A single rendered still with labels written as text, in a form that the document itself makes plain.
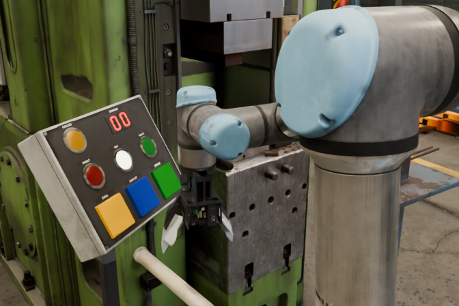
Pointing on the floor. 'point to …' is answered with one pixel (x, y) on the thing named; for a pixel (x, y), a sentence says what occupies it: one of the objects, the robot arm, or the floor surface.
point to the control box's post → (109, 279)
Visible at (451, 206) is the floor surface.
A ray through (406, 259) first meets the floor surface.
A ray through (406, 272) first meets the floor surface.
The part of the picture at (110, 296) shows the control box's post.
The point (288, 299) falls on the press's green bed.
